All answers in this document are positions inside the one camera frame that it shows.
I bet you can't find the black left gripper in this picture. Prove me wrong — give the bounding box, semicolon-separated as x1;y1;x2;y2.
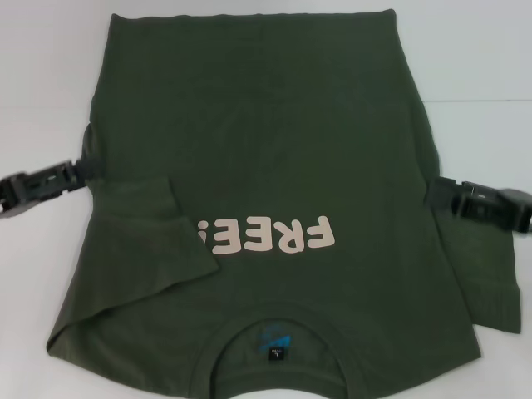
0;160;103;221

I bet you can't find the dark green FREE! t-shirt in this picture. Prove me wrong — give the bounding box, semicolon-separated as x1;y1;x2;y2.
45;8;523;399

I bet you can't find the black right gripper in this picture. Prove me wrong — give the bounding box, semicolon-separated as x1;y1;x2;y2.
427;176;532;234

